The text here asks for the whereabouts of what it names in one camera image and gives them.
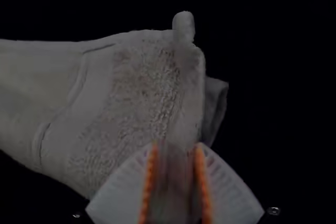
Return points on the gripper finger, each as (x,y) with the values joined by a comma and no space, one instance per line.
(228,192)
(120,195)

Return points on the pale towel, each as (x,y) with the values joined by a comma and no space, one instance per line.
(92,98)

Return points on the black mat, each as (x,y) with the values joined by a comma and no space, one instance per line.
(288,51)

